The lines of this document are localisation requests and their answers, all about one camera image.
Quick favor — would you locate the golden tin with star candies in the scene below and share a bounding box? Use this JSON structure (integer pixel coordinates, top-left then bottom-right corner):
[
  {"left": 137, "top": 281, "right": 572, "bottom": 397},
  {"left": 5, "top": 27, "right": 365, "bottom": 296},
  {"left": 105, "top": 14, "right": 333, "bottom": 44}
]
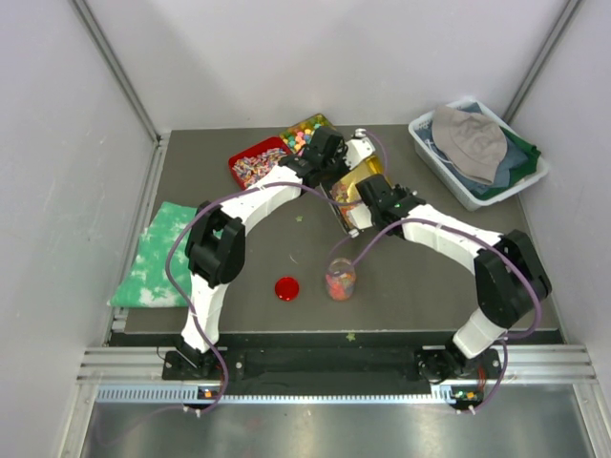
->
[{"left": 320, "top": 154, "right": 385, "bottom": 235}]

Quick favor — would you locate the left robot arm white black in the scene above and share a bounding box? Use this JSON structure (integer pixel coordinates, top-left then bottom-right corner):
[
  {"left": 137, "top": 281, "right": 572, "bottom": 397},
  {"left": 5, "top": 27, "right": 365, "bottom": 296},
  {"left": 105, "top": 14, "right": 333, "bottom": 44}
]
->
[{"left": 164, "top": 127, "right": 369, "bottom": 380}]

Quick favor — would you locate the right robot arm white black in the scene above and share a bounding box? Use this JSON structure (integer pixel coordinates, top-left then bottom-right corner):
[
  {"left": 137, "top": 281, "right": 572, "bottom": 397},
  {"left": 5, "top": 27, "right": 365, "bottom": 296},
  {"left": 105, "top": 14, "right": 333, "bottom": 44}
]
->
[{"left": 350, "top": 175, "right": 552, "bottom": 384}]

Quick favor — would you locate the tin with colourful cube candies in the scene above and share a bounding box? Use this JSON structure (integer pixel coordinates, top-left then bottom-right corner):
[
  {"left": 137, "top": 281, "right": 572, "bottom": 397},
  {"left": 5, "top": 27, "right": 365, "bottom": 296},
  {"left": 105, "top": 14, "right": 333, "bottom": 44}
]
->
[{"left": 279, "top": 114, "right": 333, "bottom": 154}]

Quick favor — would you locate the red tin with lollipops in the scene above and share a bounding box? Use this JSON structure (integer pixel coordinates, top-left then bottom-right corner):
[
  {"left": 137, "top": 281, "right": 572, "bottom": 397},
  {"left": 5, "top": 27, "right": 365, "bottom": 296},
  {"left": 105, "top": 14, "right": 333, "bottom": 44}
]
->
[{"left": 227, "top": 136, "right": 290, "bottom": 189}]

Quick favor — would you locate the clear plastic jar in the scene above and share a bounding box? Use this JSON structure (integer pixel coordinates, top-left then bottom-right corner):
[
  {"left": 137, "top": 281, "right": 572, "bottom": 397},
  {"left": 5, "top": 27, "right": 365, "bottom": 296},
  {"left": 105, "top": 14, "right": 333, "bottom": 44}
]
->
[{"left": 325, "top": 258, "right": 356, "bottom": 301}]

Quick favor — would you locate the white plastic basket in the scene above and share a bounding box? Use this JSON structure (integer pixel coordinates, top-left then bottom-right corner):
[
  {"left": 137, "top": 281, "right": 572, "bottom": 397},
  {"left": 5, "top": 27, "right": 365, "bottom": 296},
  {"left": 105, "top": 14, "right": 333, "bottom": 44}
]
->
[{"left": 408, "top": 98, "right": 550, "bottom": 211}]

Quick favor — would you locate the beige bucket hat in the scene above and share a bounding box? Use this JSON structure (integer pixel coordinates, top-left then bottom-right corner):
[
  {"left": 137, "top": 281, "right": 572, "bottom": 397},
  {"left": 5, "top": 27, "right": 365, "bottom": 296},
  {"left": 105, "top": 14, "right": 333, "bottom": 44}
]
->
[{"left": 432, "top": 106, "right": 508, "bottom": 185}]

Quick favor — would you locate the red jar lid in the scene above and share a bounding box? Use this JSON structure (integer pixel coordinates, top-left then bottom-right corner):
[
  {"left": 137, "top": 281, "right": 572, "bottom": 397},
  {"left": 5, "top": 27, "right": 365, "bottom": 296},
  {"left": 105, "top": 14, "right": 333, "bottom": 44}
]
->
[{"left": 274, "top": 276, "right": 300, "bottom": 302}]

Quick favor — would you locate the blue-grey garment in basket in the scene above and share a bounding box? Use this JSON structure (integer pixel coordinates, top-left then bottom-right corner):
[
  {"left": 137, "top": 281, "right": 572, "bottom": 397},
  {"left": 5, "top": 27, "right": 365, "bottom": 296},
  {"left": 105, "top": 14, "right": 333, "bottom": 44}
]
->
[{"left": 455, "top": 140, "right": 528, "bottom": 194}]

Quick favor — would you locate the green garment in basket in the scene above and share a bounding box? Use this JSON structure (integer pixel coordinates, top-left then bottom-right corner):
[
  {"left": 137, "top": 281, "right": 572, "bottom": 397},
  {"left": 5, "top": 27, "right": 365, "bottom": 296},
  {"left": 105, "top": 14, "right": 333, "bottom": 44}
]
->
[{"left": 470, "top": 128, "right": 540, "bottom": 200}]

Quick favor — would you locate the green white cloth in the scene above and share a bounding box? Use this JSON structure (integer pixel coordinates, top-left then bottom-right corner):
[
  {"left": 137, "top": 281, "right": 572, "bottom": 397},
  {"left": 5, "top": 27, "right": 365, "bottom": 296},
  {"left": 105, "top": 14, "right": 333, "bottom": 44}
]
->
[{"left": 109, "top": 201, "right": 196, "bottom": 308}]

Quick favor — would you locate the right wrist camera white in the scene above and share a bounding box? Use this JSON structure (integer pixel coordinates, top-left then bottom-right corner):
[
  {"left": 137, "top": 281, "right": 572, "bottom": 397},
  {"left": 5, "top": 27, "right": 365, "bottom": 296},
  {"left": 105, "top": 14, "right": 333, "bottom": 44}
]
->
[{"left": 347, "top": 203, "right": 373, "bottom": 239}]

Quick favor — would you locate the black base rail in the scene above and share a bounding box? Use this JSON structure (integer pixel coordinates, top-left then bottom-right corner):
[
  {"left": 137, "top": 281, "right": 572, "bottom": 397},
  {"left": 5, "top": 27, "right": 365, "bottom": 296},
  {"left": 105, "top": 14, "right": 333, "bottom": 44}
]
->
[{"left": 162, "top": 331, "right": 501, "bottom": 396}]

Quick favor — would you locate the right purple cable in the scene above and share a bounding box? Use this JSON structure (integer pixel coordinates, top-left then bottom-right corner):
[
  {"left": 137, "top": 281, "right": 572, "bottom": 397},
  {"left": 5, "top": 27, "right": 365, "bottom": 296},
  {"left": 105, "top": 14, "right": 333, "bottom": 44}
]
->
[{"left": 327, "top": 218, "right": 544, "bottom": 415}]

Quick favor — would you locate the purple cable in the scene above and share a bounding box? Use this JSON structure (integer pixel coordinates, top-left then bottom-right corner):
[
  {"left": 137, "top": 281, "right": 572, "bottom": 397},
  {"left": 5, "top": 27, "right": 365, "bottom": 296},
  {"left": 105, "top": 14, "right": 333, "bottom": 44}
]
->
[
  {"left": 327, "top": 218, "right": 544, "bottom": 415},
  {"left": 164, "top": 129, "right": 389, "bottom": 416}
]

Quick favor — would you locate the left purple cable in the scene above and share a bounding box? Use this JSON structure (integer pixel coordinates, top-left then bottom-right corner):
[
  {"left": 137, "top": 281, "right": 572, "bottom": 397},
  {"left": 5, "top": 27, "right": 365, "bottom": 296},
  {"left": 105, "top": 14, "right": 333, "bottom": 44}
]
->
[{"left": 164, "top": 129, "right": 389, "bottom": 416}]

